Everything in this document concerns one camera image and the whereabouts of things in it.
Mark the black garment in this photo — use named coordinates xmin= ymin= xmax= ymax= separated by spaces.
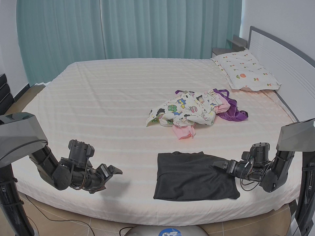
xmin=153 ymin=151 xmax=241 ymax=201

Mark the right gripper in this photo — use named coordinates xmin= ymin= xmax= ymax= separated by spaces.
xmin=213 ymin=159 xmax=244 ymax=179

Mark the pile of clothes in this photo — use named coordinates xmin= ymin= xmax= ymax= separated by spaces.
xmin=146 ymin=88 xmax=249 ymax=140

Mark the grey bedside table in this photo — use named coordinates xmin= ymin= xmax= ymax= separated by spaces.
xmin=212 ymin=34 xmax=248 ymax=58

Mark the blue-green curtain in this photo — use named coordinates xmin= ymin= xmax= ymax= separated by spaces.
xmin=16 ymin=0 xmax=106 ymax=86
xmin=100 ymin=0 xmax=243 ymax=59

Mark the bed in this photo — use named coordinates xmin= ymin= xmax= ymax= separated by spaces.
xmin=11 ymin=26 xmax=315 ymax=225

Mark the black cable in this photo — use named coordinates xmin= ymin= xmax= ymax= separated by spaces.
xmin=24 ymin=195 xmax=123 ymax=236

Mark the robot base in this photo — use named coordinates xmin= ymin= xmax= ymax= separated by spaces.
xmin=120 ymin=225 xmax=210 ymax=236

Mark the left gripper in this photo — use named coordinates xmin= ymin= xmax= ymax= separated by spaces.
xmin=73 ymin=163 xmax=123 ymax=195

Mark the white printed pillow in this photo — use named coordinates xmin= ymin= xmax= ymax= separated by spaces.
xmin=211 ymin=49 xmax=282 ymax=91

